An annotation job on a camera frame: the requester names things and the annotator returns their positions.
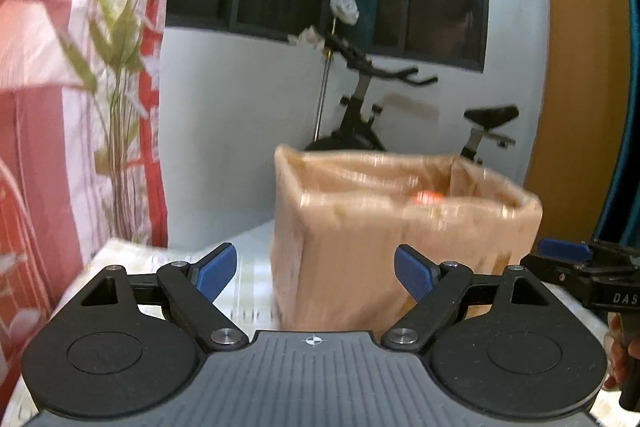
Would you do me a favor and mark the red printed curtain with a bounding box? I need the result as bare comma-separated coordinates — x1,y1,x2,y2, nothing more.
0,0,173,388

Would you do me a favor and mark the white cloth bundle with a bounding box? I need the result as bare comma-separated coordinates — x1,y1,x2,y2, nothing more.
331,0,360,26

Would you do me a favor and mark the brown paper bag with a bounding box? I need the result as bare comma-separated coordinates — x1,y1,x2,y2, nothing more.
270,144,545,333

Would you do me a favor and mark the black exercise bike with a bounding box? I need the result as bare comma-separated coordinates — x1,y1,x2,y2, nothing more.
302,34,520,166

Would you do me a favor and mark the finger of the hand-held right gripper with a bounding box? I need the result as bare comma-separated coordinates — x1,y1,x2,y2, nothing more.
520,237,601,295

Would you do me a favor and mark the checked printed tablecloth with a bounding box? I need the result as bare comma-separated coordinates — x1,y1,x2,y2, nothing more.
10,227,616,427

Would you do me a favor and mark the wooden door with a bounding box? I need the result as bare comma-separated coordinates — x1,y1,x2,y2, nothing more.
522,0,626,248

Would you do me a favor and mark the crumpled white cloth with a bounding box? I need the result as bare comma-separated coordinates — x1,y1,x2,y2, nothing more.
288,26,327,51

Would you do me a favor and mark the orange snack packet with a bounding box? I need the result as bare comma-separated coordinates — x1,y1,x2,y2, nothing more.
409,189,447,206

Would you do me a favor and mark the teal hoop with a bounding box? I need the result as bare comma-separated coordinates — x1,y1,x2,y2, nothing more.
594,0,640,244

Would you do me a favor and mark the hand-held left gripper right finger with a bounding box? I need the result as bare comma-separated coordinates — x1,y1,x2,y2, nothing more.
381,244,557,351

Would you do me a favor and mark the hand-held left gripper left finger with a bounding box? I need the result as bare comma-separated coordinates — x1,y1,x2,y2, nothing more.
74,243,250,351

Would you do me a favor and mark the person's right hand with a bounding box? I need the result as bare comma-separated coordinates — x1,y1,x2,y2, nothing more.
602,312,640,391

